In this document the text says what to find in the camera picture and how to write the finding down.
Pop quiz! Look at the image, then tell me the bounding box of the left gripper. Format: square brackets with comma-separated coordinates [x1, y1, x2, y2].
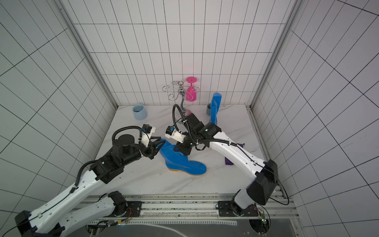
[122, 137, 166, 166]

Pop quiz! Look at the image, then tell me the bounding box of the blue rubber boot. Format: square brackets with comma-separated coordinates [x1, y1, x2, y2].
[210, 92, 222, 125]
[159, 139, 207, 175]

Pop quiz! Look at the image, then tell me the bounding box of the purple cloth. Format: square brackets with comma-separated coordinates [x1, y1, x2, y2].
[225, 143, 245, 166]

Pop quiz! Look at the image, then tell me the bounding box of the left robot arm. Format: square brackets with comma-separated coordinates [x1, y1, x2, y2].
[15, 124, 166, 237]

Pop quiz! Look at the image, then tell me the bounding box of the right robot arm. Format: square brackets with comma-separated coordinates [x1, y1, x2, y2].
[160, 114, 278, 215]

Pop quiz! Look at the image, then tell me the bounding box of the grey-green mug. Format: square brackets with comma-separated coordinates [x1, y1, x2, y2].
[206, 104, 211, 116]

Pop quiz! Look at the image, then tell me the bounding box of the light blue mug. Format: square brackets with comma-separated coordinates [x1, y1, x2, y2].
[132, 103, 148, 120]

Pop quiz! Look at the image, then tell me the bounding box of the pink wine glass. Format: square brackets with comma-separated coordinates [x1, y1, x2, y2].
[186, 77, 197, 102]

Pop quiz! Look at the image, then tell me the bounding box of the chrome glass holder stand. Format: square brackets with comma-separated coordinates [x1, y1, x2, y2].
[162, 80, 200, 116]

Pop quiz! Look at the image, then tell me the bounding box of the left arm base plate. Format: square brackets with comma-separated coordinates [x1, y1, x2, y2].
[106, 201, 143, 218]

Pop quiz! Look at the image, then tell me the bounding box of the aluminium mounting rail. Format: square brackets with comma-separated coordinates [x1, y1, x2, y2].
[73, 194, 300, 221]

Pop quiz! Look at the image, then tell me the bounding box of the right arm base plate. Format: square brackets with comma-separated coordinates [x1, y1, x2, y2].
[215, 201, 259, 217]

